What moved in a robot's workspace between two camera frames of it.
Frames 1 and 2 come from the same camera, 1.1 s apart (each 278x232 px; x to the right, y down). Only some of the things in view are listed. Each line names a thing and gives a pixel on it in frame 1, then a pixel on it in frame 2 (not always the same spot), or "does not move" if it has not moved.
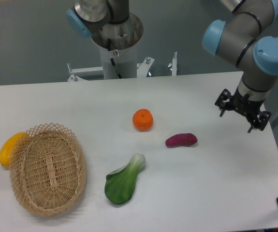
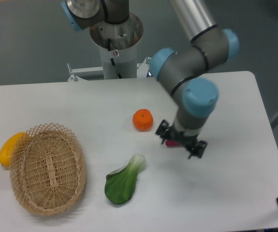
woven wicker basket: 47,169 does not move
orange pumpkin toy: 142,120 does not move
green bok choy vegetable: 119,184 does not move
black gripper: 245,105 -> 188,141
